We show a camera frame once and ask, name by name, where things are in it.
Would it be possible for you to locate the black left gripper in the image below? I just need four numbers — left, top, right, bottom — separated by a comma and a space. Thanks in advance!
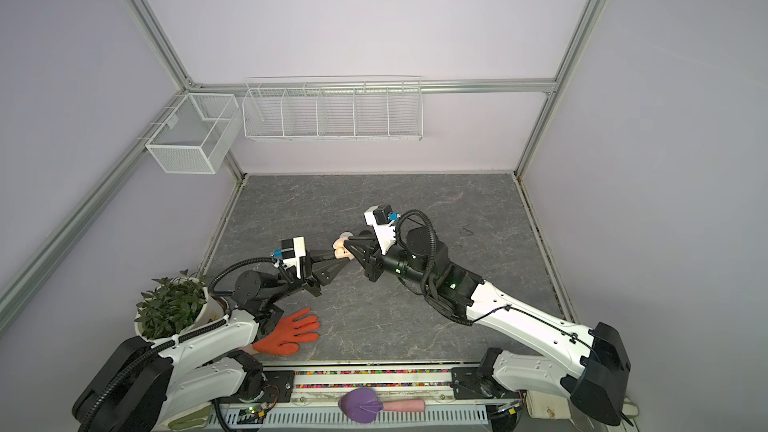
266, 248, 349, 305

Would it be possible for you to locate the pink round charging case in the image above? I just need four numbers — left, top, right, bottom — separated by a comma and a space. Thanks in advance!
333, 232, 354, 260

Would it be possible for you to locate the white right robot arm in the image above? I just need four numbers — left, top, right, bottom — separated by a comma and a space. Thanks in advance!
333, 206, 632, 426

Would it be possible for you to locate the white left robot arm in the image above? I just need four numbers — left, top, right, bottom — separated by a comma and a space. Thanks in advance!
72, 251, 348, 431

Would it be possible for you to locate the red rubber glove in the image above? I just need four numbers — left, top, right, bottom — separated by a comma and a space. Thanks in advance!
251, 308, 320, 356

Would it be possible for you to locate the purple pink brush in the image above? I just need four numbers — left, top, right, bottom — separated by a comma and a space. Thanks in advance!
338, 387, 426, 424

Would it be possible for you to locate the potted green plant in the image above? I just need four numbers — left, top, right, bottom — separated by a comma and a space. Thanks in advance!
134, 270, 226, 340

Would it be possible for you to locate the white mesh box basket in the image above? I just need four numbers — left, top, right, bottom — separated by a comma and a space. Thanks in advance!
146, 93, 243, 175

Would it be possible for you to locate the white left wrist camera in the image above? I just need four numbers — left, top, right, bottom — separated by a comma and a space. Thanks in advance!
272, 236, 307, 282

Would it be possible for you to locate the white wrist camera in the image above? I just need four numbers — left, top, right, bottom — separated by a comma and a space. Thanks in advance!
272, 236, 307, 282
364, 205, 399, 254

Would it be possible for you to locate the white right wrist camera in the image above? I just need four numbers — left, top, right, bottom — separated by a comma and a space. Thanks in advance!
364, 205, 399, 254

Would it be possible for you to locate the white vented rail base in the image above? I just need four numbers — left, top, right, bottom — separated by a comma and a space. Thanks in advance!
221, 404, 491, 431

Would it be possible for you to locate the white wire wall shelf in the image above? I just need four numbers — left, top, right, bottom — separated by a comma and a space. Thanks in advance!
242, 75, 424, 141

